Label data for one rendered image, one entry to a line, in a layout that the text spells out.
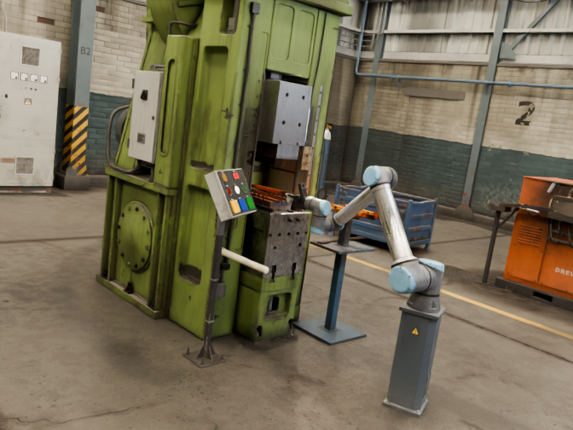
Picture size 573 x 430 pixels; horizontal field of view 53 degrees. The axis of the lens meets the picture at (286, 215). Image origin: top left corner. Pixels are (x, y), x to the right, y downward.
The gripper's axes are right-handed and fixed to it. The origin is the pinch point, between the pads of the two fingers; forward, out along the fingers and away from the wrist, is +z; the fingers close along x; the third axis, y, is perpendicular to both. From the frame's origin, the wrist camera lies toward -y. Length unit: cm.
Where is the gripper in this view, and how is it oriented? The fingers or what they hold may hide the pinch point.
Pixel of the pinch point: (287, 193)
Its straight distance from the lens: 383.2
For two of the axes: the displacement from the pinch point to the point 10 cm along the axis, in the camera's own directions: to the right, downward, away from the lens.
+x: 7.2, -0.2, 7.0
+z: -6.8, -2.3, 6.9
